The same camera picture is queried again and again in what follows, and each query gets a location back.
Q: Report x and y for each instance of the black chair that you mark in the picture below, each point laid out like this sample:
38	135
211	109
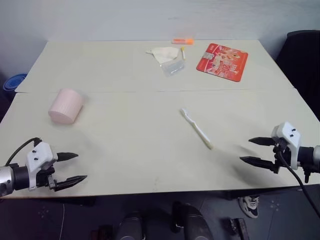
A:
303	62

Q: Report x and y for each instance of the dark rounded shape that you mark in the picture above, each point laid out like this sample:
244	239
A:
131	226
193	222

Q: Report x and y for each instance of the crumpled white tissue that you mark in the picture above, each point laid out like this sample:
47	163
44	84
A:
165	53

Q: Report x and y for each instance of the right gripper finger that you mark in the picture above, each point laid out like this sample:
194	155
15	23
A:
260	163
262	141

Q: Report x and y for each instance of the black box on floor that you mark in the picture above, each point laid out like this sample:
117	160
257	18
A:
238	228

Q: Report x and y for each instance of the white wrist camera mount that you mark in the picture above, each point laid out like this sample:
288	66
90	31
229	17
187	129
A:
291	137
40	155

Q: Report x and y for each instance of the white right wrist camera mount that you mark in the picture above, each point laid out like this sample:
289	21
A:
291	137

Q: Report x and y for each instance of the orange marker pen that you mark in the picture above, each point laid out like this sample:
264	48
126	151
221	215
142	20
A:
183	41

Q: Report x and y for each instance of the white toothbrush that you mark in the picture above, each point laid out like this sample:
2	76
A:
197	128

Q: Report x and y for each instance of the red printed flat packet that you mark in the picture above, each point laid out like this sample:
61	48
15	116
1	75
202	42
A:
222	62

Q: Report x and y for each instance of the small white yellow tube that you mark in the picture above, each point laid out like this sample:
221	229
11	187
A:
183	53

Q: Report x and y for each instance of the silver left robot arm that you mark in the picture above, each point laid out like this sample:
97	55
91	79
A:
12	177

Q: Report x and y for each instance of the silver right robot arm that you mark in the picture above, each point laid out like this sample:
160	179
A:
311	157

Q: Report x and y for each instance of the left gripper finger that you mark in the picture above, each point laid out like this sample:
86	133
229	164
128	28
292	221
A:
71	181
66	156

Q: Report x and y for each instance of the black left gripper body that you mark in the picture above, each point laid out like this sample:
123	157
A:
45	178

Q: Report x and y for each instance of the clear plastic case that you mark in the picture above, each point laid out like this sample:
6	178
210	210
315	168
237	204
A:
173	68

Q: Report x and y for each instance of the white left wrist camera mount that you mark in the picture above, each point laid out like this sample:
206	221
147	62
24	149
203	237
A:
40	155

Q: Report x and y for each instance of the pink ribbed cup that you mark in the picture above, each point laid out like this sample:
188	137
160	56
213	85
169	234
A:
66	106

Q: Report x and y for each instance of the white black sneaker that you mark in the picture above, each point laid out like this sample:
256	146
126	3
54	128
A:
248	206

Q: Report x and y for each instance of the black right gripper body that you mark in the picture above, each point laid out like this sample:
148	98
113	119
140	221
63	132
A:
283	157

